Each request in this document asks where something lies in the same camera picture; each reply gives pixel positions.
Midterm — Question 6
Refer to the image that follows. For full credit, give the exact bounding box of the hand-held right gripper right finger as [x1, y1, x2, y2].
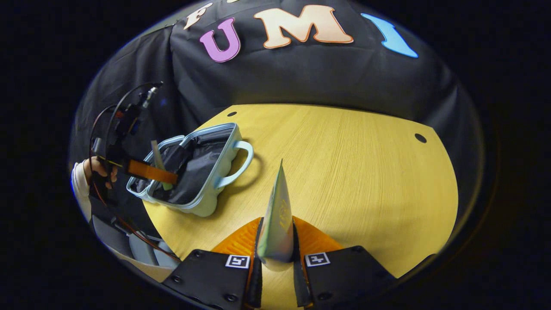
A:
[292, 215, 397, 310]

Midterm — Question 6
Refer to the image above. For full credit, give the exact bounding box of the white tube with green cap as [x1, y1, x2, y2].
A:
[150, 140, 173, 191]

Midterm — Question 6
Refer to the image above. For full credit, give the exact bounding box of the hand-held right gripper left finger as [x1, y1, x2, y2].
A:
[163, 217, 264, 310]

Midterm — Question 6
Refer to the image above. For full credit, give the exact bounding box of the grey chair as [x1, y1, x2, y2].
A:
[91, 214, 181, 270]

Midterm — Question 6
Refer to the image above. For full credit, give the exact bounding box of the silver white squeeze tube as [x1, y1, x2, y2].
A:
[257, 159, 296, 266]

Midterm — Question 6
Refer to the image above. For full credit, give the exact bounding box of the light blue suitcase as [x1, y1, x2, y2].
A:
[126, 122, 254, 218]

